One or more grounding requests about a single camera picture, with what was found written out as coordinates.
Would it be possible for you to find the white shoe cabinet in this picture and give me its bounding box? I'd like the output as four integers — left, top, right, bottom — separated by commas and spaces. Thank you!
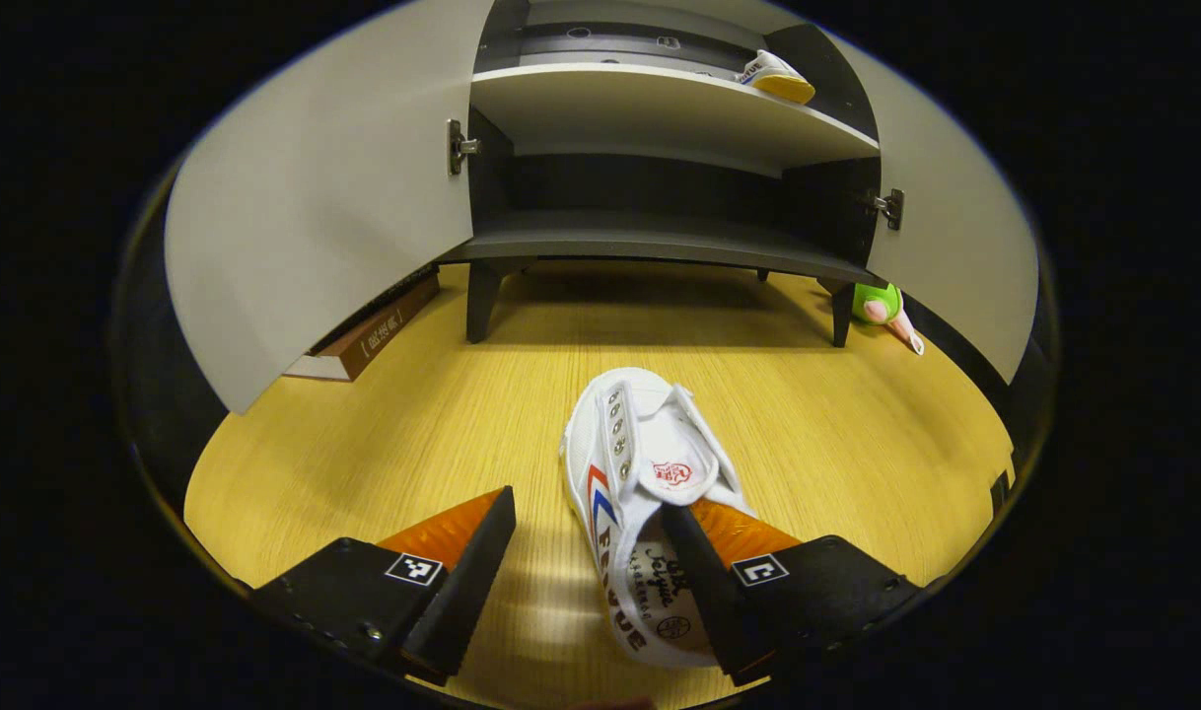
443, 0, 883, 348

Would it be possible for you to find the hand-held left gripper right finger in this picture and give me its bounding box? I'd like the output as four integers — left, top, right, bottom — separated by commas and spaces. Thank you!
660, 498, 924, 688

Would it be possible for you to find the green plush toy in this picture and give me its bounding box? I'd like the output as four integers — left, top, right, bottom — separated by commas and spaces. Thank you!
850, 283, 925, 356

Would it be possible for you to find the white shoe cabinet door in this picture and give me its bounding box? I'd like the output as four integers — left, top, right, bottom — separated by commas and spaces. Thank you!
817, 30, 1040, 386
164, 0, 493, 415

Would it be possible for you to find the white canvas shoe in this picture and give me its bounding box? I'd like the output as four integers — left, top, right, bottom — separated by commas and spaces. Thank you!
737, 49, 816, 106
559, 367, 759, 672

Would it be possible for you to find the brown spine book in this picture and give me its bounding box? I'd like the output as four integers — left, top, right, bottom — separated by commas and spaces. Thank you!
285, 271, 442, 383

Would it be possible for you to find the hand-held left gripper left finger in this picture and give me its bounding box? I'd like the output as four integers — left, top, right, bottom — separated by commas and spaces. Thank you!
250, 485, 518, 686

